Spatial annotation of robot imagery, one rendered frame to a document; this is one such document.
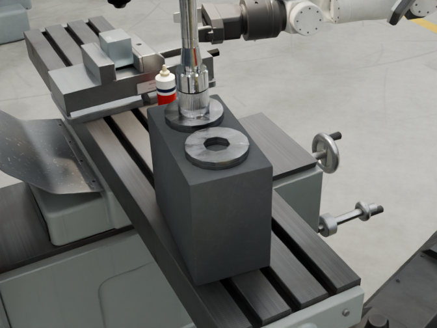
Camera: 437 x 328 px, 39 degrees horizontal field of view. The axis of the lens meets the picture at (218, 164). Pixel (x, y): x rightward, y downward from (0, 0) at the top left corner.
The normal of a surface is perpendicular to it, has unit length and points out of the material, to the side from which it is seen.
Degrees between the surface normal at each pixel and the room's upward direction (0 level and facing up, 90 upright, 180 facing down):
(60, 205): 0
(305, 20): 82
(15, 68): 0
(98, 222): 90
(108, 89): 90
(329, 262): 0
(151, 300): 90
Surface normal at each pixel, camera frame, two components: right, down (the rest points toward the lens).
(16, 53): -0.03, -0.82
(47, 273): 0.46, 0.50
